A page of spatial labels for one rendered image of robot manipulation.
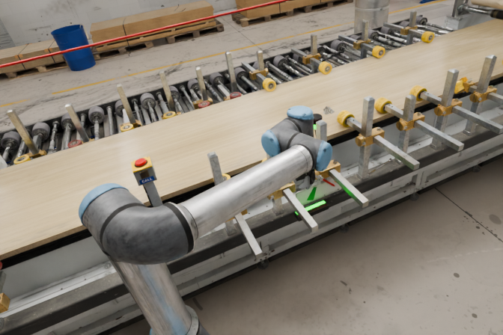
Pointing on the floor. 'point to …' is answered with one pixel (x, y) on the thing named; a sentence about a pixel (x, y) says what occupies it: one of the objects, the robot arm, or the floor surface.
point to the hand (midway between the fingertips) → (308, 185)
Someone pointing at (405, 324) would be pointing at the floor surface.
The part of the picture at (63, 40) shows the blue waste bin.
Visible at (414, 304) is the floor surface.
